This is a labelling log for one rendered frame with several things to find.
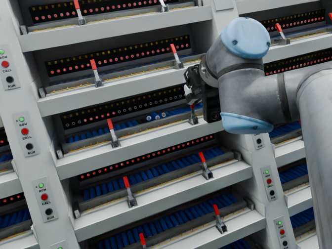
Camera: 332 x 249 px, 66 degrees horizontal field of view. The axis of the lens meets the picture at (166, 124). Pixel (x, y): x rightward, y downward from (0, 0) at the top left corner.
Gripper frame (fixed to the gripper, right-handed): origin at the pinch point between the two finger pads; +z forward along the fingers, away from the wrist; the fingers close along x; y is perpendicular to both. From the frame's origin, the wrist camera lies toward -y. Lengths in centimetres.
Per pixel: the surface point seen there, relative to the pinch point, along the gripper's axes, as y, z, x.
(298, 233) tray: -57, 20, -32
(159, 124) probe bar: -2.4, 8.7, 10.5
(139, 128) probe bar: -1.7, 8.5, 17.6
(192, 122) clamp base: -5.4, 3.5, 1.0
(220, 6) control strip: 28.8, -4.5, -19.1
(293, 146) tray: -24.4, 8.7, -35.9
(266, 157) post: -24.5, 6.4, -21.9
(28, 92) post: 14.8, -1.5, 45.8
